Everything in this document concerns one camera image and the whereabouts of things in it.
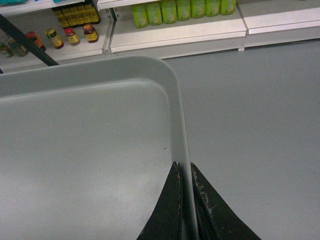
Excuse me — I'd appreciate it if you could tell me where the grey rectangular serving tray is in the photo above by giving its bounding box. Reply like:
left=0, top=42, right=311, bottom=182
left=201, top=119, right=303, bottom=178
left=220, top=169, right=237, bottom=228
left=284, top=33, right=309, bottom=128
left=0, top=55, right=198, bottom=240

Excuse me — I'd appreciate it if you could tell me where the white bottom shelf board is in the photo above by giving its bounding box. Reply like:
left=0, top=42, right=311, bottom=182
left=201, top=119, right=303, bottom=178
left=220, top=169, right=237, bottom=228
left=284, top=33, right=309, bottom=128
left=104, top=6, right=247, bottom=59

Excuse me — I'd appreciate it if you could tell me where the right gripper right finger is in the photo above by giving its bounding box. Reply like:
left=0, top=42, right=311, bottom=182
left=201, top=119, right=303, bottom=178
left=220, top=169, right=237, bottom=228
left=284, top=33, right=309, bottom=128
left=190, top=163, right=260, bottom=240

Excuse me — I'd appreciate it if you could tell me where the green juice bottle row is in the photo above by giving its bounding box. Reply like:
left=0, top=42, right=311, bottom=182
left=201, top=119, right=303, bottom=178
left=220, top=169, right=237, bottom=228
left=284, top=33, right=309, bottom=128
left=130, top=0, right=237, bottom=29

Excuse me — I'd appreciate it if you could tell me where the red lid jar left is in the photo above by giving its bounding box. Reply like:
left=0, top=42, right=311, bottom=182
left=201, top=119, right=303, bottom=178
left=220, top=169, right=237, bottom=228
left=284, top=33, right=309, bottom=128
left=64, top=27, right=80, bottom=46

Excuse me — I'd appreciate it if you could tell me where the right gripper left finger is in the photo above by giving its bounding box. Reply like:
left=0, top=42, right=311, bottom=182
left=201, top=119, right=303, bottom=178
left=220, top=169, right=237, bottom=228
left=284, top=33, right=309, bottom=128
left=137, top=161, right=183, bottom=240

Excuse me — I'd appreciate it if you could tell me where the red lid sauce jar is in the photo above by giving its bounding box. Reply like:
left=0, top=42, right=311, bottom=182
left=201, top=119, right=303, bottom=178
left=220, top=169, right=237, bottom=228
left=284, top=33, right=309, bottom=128
left=82, top=23, right=99, bottom=43

